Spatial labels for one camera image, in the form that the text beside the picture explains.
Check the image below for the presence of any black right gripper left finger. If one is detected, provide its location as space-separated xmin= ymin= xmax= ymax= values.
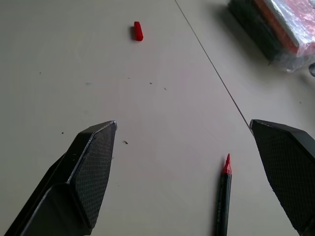
xmin=4 ymin=120 xmax=118 ymax=236

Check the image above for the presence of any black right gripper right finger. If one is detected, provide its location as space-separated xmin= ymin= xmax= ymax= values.
xmin=249 ymin=119 xmax=315 ymax=236

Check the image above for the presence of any red-tipped black pencil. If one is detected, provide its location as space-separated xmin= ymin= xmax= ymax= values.
xmin=213 ymin=153 xmax=233 ymax=236

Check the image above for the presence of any plastic-wrapped green red block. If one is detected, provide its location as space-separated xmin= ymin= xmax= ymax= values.
xmin=226 ymin=0 xmax=315 ymax=73

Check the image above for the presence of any small red block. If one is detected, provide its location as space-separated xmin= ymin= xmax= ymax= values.
xmin=133 ymin=21 xmax=144 ymax=42

